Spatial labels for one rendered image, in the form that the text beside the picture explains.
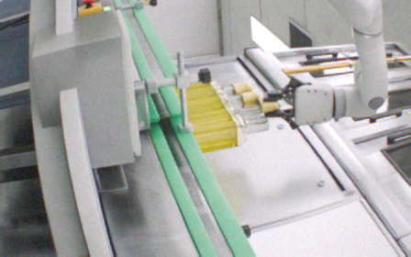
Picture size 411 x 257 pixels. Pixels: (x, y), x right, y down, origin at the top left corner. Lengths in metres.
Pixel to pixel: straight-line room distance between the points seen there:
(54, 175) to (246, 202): 0.51
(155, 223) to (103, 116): 0.19
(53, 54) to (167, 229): 0.33
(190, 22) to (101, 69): 6.69
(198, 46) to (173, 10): 0.68
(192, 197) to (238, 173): 0.36
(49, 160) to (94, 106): 0.12
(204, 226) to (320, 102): 0.51
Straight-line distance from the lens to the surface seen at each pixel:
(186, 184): 0.97
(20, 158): 1.27
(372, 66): 1.16
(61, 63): 0.82
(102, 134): 0.87
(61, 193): 0.82
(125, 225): 0.86
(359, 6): 1.02
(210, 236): 0.85
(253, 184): 1.25
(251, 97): 1.31
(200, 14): 7.50
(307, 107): 1.27
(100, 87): 0.84
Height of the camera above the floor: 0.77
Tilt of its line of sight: 12 degrees up
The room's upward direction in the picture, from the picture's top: 80 degrees clockwise
